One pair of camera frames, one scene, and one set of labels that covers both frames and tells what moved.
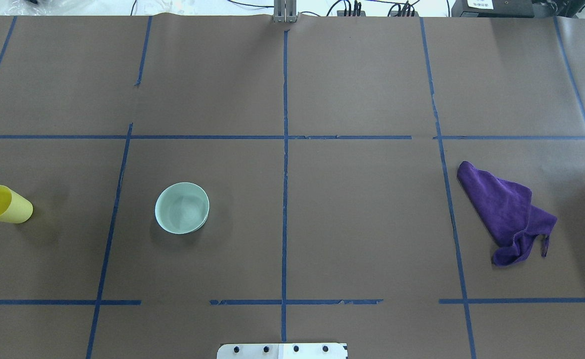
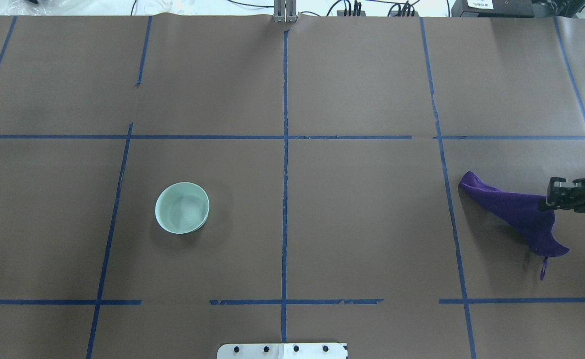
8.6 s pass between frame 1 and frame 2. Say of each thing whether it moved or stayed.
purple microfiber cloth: moved
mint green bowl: stayed
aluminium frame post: stayed
